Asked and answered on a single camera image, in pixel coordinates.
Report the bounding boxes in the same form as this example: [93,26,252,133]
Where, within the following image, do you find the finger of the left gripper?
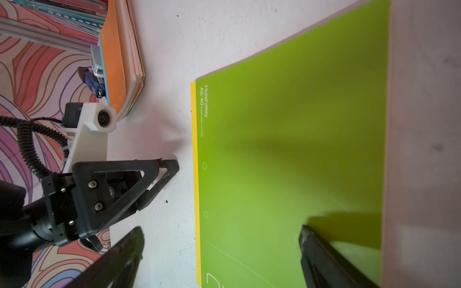
[136,158,180,211]
[72,160,160,238]

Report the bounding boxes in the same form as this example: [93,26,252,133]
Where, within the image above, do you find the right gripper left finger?
[67,226,145,288]

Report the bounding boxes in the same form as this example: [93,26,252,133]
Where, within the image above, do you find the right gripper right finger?
[298,225,378,288]

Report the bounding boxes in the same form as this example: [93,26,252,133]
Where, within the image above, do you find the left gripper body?
[21,170,143,249]

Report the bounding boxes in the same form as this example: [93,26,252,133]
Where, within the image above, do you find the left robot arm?
[1,116,179,288]

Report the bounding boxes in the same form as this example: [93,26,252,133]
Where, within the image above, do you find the blue stapler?
[78,67,106,98]

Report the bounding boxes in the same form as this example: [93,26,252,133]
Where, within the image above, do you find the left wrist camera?
[63,103,117,173]

